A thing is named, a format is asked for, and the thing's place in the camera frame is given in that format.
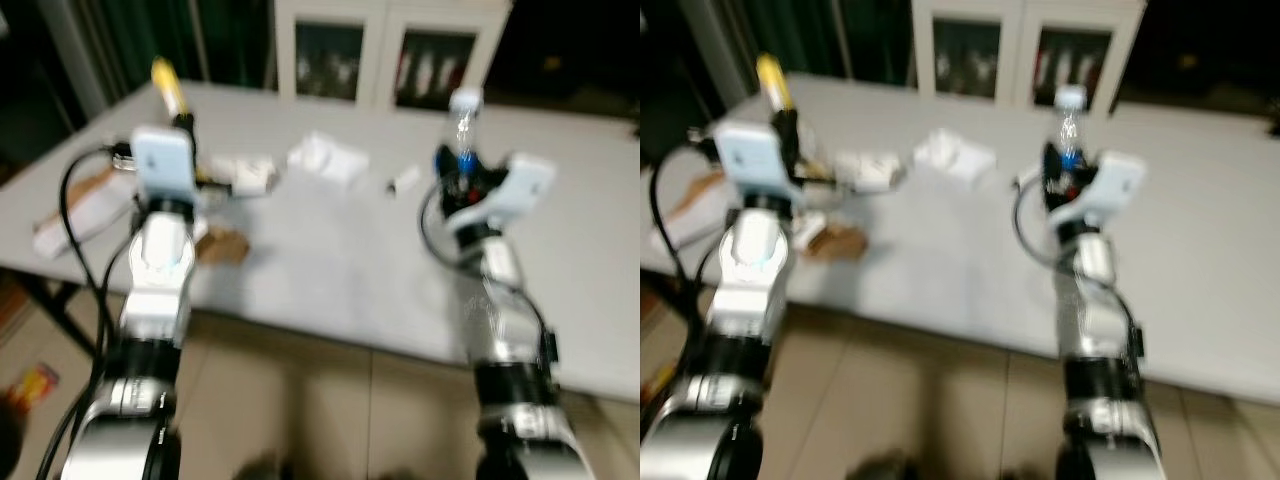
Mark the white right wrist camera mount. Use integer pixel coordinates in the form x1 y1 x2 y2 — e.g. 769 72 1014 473
445 153 557 236
1045 150 1149 233

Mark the white and yellow carton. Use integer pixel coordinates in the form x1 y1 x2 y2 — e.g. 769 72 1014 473
205 153 278 199
835 150 906 193

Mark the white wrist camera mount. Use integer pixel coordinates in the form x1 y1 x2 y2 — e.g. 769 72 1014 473
712 120 797 201
445 153 557 236
1045 150 1149 233
130 125 201 207

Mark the white glass-door cabinet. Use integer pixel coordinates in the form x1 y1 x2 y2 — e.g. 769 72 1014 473
910 0 1148 110
272 0 512 110

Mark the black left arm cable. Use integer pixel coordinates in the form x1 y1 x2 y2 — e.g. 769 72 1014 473
645 140 726 321
35 145 136 480

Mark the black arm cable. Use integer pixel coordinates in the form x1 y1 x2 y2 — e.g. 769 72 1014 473
418 185 473 269
35 145 136 480
645 140 726 321
1012 178 1063 261

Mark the red and yellow packet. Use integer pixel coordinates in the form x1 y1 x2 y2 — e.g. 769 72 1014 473
647 365 683 403
5 362 61 413

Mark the black table leg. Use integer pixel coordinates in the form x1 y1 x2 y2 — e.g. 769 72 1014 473
15 270 101 356
640 272 696 336

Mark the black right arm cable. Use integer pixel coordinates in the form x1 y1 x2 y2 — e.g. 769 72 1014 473
418 185 473 269
1012 178 1063 261

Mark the yellow tube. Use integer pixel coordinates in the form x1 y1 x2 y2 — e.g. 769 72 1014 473
150 57 191 119
755 53 797 113

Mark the clear plastic bottle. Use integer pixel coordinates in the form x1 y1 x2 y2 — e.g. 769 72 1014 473
448 88 484 167
1052 85 1089 166

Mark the white crumpled carton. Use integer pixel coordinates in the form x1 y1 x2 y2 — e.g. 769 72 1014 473
287 132 369 189
915 128 998 186

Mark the dark glass sliding door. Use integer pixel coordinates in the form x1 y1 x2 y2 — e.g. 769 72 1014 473
680 0 916 91
35 0 276 116

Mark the brown and white flat package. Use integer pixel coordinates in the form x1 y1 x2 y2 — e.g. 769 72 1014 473
655 170 736 251
32 165 136 263

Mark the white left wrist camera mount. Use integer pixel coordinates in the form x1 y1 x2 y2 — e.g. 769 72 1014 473
130 125 201 207
712 120 797 201

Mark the brown cardboard piece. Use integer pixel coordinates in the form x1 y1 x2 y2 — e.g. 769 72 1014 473
195 228 251 266
800 222 869 261

